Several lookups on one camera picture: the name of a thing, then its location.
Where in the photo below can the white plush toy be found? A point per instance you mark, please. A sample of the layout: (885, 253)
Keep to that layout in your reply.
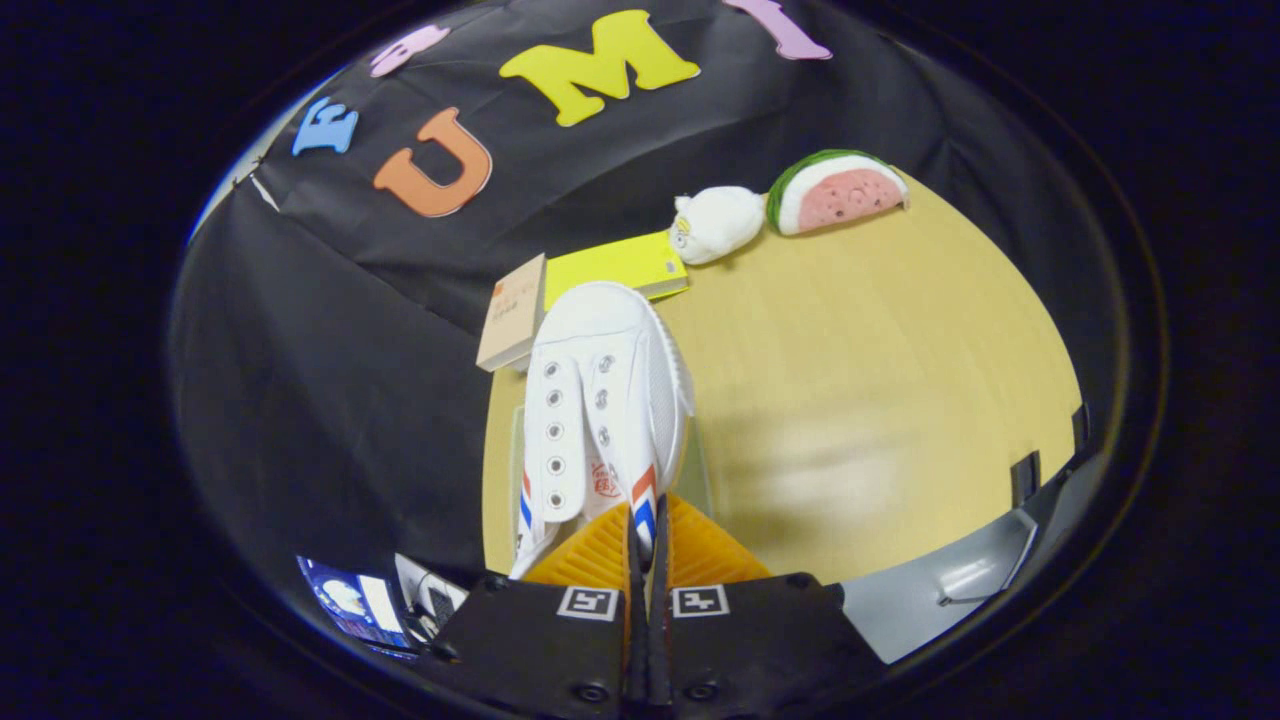
(720, 222)

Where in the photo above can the white canvas shoe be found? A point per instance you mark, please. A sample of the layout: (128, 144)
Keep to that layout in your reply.
(600, 380)

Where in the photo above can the yellow book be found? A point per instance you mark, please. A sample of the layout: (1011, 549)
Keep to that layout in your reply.
(610, 265)

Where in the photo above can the black table bracket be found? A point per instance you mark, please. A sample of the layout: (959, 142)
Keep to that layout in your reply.
(1025, 480)

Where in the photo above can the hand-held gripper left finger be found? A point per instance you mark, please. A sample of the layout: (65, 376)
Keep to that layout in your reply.
(530, 650)

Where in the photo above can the white electronic device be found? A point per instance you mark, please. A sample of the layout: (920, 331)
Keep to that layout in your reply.
(415, 580)

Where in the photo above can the watermelon slice plush toy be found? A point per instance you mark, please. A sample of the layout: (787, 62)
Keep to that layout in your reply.
(840, 195)

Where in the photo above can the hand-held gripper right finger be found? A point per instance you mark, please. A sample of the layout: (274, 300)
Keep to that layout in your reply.
(770, 650)

